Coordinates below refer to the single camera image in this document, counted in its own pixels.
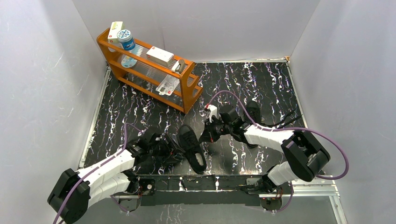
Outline aluminium frame rail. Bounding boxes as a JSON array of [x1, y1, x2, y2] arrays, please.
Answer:
[[62, 175, 341, 200]]

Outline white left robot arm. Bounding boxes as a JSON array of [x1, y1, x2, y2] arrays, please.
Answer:
[[47, 132, 185, 224]]

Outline light blue round disc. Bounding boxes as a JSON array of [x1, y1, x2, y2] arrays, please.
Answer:
[[121, 56, 137, 68]]

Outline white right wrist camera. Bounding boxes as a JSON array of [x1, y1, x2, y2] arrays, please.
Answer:
[[204, 104, 219, 123]]

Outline clear plastic packet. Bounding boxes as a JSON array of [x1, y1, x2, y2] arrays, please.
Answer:
[[156, 75, 179, 96]]

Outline orange wooden shelf rack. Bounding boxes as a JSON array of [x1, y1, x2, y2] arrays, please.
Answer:
[[97, 28, 203, 113]]

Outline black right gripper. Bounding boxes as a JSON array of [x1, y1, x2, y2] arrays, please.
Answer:
[[199, 117, 233, 143]]

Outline white rectangular box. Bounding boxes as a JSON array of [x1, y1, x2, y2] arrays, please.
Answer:
[[146, 46, 174, 68]]

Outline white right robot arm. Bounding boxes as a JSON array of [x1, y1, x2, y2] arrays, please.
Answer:
[[199, 105, 331, 193]]

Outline white yellow carton box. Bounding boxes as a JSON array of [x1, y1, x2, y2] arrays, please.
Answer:
[[107, 21, 124, 44]]

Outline black canvas shoe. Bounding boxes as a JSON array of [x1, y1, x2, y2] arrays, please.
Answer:
[[177, 124, 207, 175], [244, 100, 262, 124]]

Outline blue lidded round jar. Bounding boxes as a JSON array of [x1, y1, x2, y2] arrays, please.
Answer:
[[117, 29, 135, 51]]

